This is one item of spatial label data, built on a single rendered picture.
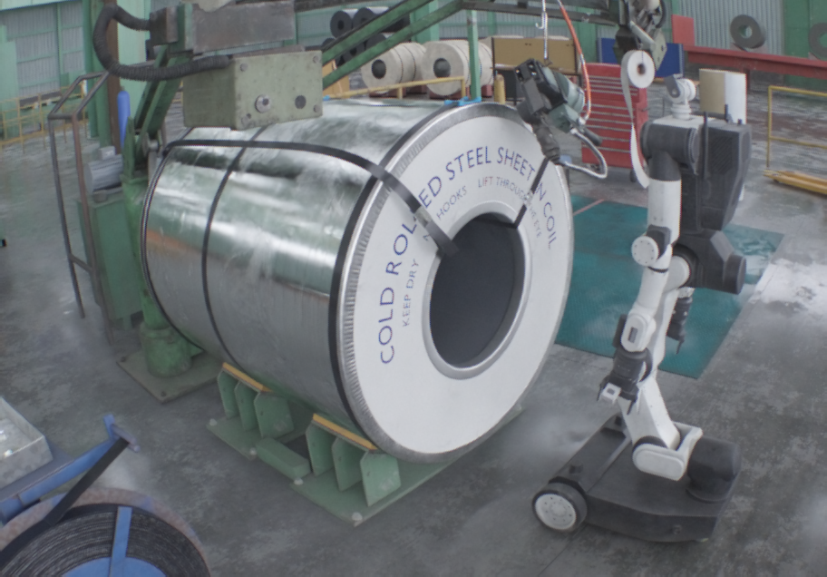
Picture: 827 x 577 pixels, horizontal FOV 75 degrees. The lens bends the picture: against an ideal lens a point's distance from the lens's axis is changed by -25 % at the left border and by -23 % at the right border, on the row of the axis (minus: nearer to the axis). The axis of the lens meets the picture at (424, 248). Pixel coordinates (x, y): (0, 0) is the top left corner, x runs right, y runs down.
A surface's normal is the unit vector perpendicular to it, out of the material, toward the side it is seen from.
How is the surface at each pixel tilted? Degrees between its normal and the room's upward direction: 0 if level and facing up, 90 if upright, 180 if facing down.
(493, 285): 71
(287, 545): 0
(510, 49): 90
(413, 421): 90
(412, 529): 0
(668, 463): 90
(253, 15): 90
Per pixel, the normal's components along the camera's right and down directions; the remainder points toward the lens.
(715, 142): -0.64, 0.27
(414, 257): 0.75, 0.18
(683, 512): -0.05, -0.95
